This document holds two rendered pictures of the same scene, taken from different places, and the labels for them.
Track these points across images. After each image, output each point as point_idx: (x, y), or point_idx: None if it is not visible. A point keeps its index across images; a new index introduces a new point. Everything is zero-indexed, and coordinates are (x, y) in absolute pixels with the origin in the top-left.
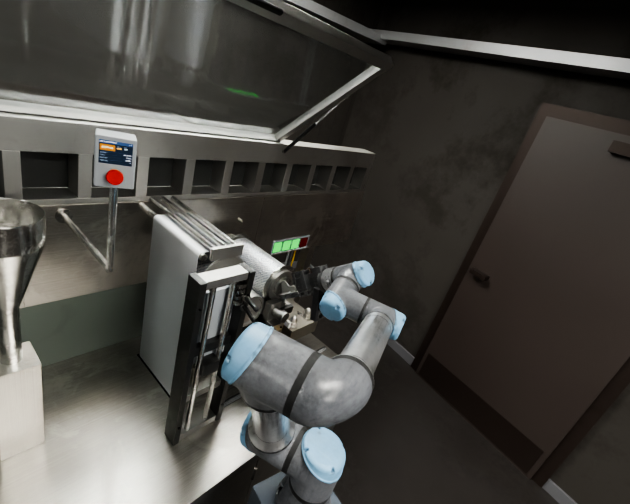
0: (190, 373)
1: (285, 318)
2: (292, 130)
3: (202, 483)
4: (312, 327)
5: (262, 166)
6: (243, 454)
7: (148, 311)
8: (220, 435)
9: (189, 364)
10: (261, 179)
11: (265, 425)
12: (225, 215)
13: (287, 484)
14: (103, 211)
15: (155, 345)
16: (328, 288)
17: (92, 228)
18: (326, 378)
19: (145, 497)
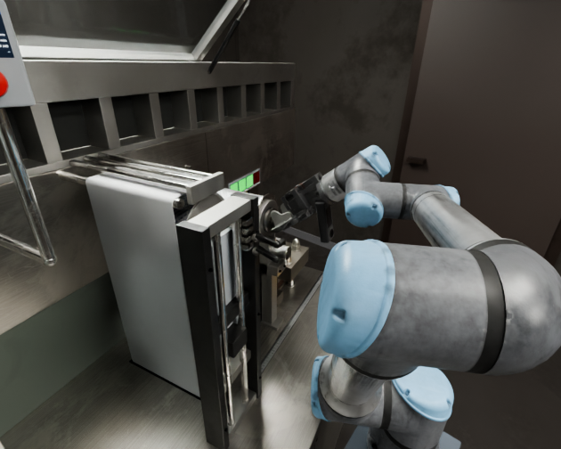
0: (221, 360)
1: (288, 253)
2: (212, 38)
3: None
4: (305, 257)
5: (191, 94)
6: (308, 423)
7: (125, 306)
8: (272, 412)
9: (216, 349)
10: (195, 111)
11: (371, 388)
12: (170, 165)
13: (385, 438)
14: (9, 195)
15: (150, 342)
16: (336, 196)
17: (3, 224)
18: (532, 280)
19: None
